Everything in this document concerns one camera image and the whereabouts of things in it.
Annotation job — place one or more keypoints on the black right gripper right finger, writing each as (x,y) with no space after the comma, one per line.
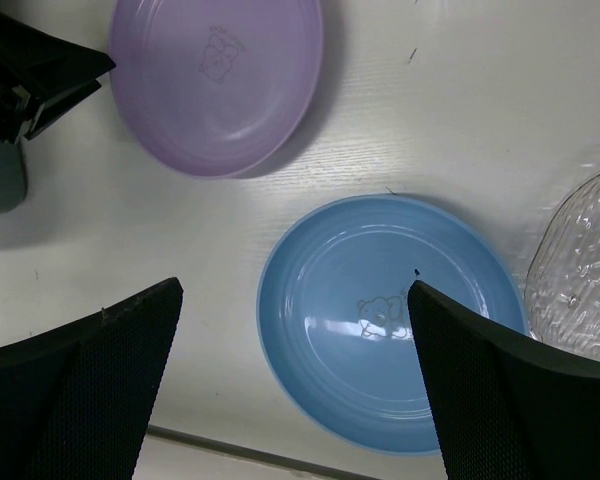
(504,405)

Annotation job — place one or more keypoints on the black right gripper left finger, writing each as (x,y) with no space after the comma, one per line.
(75,401)

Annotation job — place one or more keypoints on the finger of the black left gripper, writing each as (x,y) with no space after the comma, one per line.
(42,78)

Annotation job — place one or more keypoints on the purple plastic plate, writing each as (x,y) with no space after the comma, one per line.
(212,89)

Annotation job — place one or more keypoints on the blue plastic plate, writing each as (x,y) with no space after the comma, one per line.
(333,319)

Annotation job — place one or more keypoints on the grey plastic bin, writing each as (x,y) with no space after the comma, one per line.
(13,176)

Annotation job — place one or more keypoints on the clear oval glass dish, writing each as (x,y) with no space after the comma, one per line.
(562,291)

